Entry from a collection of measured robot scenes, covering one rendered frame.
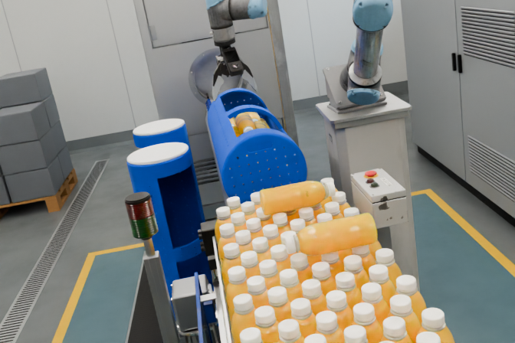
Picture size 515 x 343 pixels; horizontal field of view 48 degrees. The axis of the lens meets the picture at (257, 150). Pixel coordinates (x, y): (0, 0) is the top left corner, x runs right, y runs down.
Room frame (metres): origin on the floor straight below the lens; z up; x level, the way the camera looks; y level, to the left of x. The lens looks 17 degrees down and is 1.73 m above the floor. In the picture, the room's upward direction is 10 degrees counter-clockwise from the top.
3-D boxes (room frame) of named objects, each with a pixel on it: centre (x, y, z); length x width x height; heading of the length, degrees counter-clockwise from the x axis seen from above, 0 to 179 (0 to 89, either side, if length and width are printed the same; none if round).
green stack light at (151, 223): (1.33, 0.31, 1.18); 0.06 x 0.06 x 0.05
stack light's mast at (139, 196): (1.33, 0.31, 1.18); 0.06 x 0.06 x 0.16
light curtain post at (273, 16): (3.26, -0.21, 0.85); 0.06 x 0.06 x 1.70; 5
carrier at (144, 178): (2.51, 0.44, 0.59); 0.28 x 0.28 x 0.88
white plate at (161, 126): (3.03, 0.50, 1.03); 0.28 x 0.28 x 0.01
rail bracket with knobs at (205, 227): (1.68, 0.18, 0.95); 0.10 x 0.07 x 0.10; 95
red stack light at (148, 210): (1.33, 0.31, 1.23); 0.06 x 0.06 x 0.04
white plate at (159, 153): (2.51, 0.44, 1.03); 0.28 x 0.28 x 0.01
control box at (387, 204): (1.57, -0.32, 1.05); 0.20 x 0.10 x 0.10; 5
